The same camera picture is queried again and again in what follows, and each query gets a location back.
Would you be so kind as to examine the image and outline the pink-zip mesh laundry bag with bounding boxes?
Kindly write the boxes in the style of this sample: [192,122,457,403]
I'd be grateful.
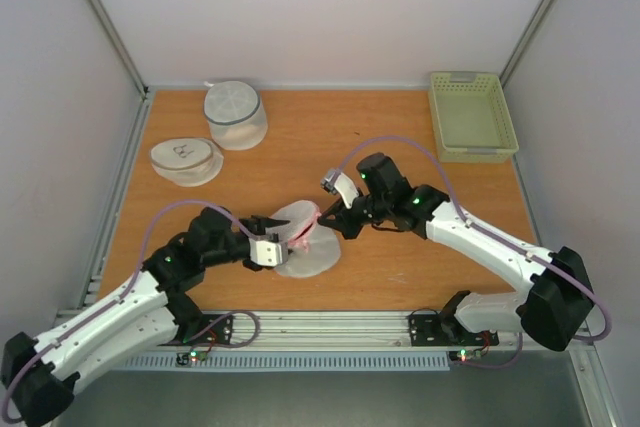
[267,200,341,279]

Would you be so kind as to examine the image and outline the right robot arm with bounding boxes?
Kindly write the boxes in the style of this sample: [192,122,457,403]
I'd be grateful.
[318,153,594,352]

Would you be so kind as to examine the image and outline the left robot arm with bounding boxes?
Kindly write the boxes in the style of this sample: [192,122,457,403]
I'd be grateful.
[1,204,289,426]

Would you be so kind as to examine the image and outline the beige-zip mesh laundry bag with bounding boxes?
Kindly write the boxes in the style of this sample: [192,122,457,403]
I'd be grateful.
[149,137,224,187]

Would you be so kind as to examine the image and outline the grey-zip mesh laundry bag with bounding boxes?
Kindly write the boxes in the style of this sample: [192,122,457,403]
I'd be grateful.
[203,81,268,151]

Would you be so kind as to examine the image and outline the green plastic basket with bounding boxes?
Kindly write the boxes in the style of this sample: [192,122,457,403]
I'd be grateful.
[429,71,519,163]

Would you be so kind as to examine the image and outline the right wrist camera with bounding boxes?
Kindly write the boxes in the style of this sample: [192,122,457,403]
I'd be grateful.
[320,168,362,209]

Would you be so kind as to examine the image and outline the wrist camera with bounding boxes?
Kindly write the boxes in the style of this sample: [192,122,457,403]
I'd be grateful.
[320,168,362,209]
[249,233,289,268]

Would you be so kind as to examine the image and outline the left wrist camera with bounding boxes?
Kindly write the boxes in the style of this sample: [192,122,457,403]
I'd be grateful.
[249,233,289,268]

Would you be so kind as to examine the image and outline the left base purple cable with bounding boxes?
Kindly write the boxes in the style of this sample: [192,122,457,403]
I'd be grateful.
[174,309,259,348]

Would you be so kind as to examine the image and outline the aluminium front rail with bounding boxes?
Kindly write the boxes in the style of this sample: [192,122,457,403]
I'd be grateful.
[49,309,594,348]

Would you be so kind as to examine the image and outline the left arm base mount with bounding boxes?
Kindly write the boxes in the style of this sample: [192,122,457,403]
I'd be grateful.
[168,314,234,347]

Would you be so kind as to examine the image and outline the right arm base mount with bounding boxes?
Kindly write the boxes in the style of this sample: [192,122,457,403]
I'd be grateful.
[406,309,499,348]

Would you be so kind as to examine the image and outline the grey slotted cable duct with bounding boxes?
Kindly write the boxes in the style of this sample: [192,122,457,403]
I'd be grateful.
[120,351,450,373]

